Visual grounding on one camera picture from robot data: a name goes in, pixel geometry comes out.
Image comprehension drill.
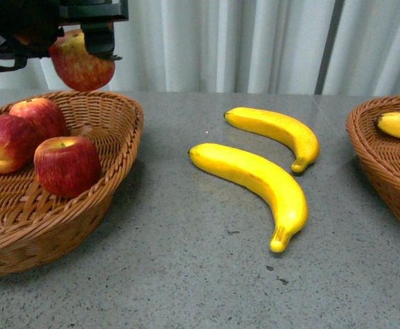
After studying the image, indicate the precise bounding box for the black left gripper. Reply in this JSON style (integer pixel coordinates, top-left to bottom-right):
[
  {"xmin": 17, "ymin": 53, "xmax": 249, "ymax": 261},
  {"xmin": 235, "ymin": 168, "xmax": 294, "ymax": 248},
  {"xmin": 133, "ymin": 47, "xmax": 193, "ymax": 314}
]
[{"xmin": 0, "ymin": 0, "xmax": 129, "ymax": 72}]

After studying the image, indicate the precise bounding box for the red yellow apple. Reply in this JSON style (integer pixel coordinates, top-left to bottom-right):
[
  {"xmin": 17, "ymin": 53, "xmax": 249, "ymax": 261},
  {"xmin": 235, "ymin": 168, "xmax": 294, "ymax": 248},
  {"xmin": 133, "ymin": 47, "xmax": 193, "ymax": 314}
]
[{"xmin": 49, "ymin": 29, "xmax": 115, "ymax": 92}]

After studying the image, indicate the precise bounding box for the small yellow banana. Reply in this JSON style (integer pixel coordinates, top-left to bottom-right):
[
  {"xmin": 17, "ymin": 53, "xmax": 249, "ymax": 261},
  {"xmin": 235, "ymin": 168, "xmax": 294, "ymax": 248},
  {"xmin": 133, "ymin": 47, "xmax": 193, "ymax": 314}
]
[{"xmin": 224, "ymin": 107, "xmax": 320, "ymax": 173}]

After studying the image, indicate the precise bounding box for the large yellow banana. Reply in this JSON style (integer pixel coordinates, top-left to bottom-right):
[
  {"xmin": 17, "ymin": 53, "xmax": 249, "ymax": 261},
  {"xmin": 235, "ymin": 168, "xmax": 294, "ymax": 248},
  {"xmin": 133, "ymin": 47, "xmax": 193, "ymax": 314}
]
[{"xmin": 189, "ymin": 143, "xmax": 309, "ymax": 253}]

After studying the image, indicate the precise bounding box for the red apple back left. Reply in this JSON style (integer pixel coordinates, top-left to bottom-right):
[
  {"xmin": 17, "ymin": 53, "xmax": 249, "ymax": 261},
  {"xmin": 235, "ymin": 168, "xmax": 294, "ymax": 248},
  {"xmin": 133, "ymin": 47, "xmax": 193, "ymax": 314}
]
[{"xmin": 9, "ymin": 97, "xmax": 69, "ymax": 140}]

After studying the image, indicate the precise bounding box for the red apple at edge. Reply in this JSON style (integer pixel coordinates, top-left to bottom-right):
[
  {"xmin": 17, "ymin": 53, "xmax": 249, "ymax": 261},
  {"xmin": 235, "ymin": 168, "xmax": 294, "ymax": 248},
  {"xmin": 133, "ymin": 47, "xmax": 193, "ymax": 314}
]
[{"xmin": 34, "ymin": 136, "xmax": 102, "ymax": 198}]

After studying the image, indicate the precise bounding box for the red apple far left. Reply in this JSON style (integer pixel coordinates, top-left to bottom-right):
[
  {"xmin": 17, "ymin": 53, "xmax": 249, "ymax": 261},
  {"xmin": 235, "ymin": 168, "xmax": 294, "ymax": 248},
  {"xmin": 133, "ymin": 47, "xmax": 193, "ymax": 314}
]
[{"xmin": 0, "ymin": 114, "xmax": 41, "ymax": 174}]

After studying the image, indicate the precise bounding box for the left brown wicker basket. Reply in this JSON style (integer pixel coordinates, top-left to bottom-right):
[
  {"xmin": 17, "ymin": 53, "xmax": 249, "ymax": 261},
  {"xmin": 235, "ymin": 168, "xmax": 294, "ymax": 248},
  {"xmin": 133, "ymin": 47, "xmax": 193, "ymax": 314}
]
[{"xmin": 0, "ymin": 91, "xmax": 144, "ymax": 277}]

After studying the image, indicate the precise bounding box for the brown wicker basket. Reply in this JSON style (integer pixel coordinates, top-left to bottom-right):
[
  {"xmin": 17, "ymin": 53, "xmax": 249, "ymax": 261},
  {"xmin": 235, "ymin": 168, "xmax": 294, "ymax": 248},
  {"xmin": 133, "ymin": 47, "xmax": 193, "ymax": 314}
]
[
  {"xmin": 346, "ymin": 96, "xmax": 400, "ymax": 222},
  {"xmin": 0, "ymin": 91, "xmax": 144, "ymax": 277}
]

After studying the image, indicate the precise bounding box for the white pleated curtain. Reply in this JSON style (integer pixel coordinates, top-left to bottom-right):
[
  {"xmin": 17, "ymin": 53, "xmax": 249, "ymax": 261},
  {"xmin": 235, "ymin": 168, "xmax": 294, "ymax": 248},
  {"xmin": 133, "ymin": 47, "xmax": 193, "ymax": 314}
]
[{"xmin": 0, "ymin": 0, "xmax": 400, "ymax": 97}]

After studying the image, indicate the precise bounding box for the right brown wicker basket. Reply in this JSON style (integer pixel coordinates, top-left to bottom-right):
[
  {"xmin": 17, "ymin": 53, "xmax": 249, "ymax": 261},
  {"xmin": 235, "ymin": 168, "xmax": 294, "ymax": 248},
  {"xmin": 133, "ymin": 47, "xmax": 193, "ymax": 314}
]
[{"xmin": 346, "ymin": 96, "xmax": 400, "ymax": 222}]

